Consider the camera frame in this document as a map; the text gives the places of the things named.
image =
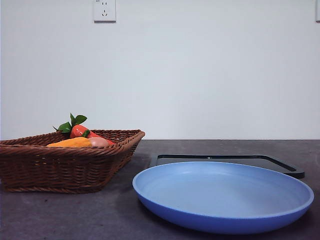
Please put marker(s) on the yellow orange corn cob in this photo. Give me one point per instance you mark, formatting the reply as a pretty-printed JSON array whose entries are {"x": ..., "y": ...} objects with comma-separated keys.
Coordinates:
[{"x": 71, "y": 142}]

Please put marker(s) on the blue round plate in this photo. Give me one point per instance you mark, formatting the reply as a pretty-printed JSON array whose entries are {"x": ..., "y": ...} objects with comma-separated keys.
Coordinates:
[{"x": 220, "y": 195}]

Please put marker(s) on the brown wicker basket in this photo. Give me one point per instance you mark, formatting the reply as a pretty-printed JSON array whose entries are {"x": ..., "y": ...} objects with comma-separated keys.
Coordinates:
[{"x": 62, "y": 170}]

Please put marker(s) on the pale brown egg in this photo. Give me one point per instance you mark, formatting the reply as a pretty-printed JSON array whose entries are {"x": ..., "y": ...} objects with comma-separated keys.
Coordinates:
[{"x": 100, "y": 142}]

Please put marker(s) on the green chili pepper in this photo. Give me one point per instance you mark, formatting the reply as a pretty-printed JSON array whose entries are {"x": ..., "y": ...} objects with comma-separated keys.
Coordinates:
[{"x": 86, "y": 134}]

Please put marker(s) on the orange carrot with green leaves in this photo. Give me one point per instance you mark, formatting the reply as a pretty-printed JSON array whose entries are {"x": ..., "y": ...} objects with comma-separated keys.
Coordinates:
[{"x": 78, "y": 132}]

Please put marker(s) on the black rectangular tray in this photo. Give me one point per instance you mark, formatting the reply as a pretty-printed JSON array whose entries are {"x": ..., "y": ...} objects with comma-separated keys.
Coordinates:
[{"x": 287, "y": 167}]

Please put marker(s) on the white wall socket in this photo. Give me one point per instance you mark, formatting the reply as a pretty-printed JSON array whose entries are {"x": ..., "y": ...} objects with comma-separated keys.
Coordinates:
[{"x": 105, "y": 11}]

